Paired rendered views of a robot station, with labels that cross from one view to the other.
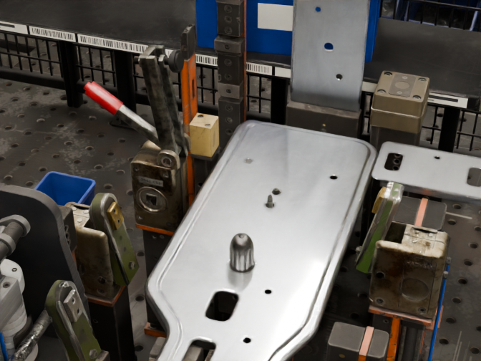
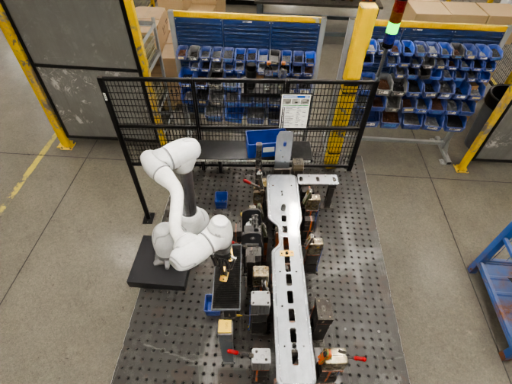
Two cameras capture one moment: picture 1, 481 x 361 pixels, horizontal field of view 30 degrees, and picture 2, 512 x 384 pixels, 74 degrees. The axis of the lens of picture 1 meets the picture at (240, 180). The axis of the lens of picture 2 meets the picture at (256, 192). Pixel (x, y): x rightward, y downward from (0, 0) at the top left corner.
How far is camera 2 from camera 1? 1.24 m
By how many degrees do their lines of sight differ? 18
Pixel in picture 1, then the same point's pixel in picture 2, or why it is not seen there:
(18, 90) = not seen: hidden behind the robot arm
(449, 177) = (312, 180)
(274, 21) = (267, 150)
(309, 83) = (278, 164)
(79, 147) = (212, 181)
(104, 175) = (222, 187)
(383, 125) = (296, 170)
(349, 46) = (287, 156)
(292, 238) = (289, 201)
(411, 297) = (314, 207)
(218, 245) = (276, 206)
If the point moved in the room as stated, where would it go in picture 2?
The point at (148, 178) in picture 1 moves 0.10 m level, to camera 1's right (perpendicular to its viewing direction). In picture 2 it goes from (257, 195) to (271, 191)
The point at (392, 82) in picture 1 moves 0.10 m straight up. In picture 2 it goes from (296, 161) to (297, 150)
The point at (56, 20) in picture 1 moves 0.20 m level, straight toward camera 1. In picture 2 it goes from (212, 156) to (224, 173)
